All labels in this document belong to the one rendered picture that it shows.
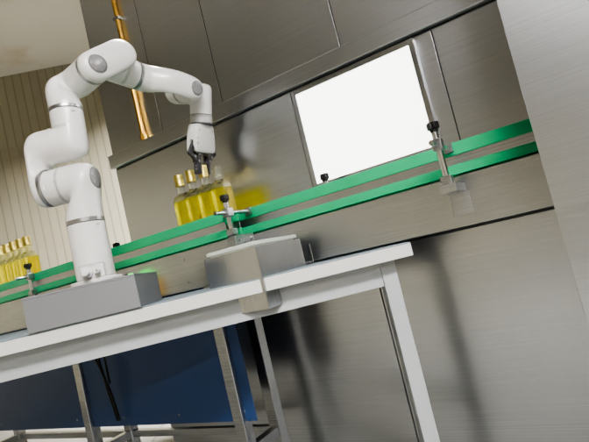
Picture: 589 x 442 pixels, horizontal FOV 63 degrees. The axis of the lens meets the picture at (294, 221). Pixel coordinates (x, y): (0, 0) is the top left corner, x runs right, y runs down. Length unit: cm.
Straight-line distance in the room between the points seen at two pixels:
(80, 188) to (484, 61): 113
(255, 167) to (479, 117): 75
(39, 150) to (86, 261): 31
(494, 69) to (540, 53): 40
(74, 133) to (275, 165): 66
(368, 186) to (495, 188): 33
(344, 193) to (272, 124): 45
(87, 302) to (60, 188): 30
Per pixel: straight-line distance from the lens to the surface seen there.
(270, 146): 170
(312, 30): 173
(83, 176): 133
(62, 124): 139
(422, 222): 129
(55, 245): 448
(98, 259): 131
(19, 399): 253
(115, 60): 147
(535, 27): 112
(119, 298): 123
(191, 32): 204
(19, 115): 478
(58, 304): 127
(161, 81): 160
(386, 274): 127
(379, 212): 132
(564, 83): 110
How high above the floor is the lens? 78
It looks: 4 degrees up
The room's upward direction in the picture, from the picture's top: 14 degrees counter-clockwise
